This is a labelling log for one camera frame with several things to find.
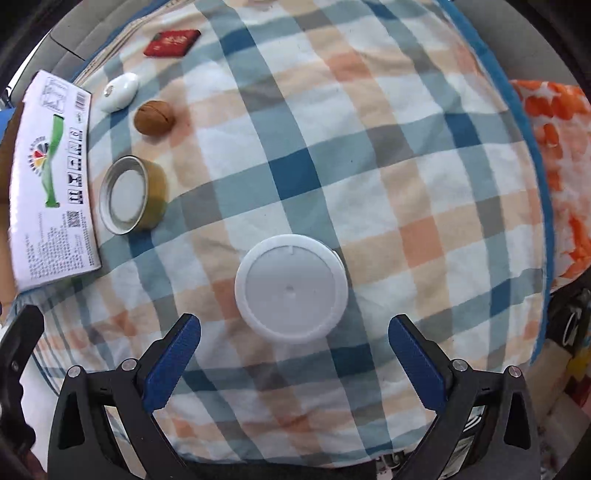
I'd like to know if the plaid checked blanket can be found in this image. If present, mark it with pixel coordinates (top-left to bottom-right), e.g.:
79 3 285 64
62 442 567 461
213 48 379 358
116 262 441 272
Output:
18 0 556 467

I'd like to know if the gold tin with silver lid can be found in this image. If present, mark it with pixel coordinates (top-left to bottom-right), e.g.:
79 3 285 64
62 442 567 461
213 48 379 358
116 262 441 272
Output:
99 155 168 236

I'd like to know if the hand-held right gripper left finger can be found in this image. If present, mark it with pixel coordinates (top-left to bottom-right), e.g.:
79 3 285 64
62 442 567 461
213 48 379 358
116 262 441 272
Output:
48 314 202 480

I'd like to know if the white oval device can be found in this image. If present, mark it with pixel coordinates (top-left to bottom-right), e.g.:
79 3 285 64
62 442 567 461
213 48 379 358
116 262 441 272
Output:
100 72 140 113

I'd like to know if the orange white cloth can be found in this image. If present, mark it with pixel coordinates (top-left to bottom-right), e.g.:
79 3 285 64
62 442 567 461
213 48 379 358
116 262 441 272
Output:
510 79 591 291

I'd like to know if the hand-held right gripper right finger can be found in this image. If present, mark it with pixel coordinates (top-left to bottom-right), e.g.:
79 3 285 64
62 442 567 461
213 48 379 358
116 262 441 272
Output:
389 315 542 480

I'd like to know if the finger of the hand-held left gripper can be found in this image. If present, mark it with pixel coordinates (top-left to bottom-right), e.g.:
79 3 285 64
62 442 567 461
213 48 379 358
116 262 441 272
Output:
0 305 45 407

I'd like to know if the cardboard box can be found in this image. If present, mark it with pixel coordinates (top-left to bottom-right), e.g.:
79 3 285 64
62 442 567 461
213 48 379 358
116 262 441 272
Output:
0 69 103 292

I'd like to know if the white lidded jar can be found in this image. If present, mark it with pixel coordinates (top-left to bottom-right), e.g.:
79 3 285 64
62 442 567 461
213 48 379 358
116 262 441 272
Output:
234 234 349 343

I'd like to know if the brown walnut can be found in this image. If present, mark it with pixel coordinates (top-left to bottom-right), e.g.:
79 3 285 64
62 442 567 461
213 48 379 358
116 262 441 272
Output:
134 100 177 137

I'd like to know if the red packet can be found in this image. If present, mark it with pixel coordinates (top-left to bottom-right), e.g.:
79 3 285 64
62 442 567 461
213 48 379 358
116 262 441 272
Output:
143 28 202 58

